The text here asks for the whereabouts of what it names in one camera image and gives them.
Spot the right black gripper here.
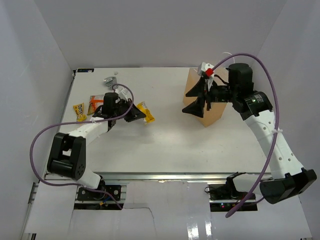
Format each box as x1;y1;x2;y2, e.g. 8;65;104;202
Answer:
182;76;238;118

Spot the aluminium table frame rail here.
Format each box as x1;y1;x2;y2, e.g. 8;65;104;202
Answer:
27;67;266;208

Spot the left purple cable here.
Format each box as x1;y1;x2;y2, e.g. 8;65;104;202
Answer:
29;83;135;210

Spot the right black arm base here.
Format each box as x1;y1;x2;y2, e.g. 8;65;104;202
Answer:
204;184;244;201

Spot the brown paper bag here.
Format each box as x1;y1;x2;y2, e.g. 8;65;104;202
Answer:
182;57;235;127

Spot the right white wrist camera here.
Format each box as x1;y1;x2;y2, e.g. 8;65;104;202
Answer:
197;62;214;91

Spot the yellow snack bar wrapper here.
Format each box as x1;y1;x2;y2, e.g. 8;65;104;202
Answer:
136;101;156;125

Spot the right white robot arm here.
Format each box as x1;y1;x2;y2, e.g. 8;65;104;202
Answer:
182;62;317;204

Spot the yellow M&M's packet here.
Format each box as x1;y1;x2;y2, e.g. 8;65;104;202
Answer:
73;103;87;122

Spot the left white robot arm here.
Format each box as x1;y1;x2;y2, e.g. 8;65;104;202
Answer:
47;92;146;200

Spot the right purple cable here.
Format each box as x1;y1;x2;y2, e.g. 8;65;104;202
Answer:
224;52;280;219

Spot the silver grey foil packet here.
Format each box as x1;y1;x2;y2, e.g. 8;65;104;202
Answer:
103;76;118;90

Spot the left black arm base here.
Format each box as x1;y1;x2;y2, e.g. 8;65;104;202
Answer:
76;184;122;201

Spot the purple cable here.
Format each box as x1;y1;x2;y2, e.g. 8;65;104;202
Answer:
29;83;135;210
224;52;280;219

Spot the orange white snack bag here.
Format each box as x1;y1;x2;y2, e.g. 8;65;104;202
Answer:
87;94;105;115

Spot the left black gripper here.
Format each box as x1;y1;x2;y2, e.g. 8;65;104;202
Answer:
113;98;146;123

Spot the left table logo sticker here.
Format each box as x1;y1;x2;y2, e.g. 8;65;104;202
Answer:
76;68;95;73

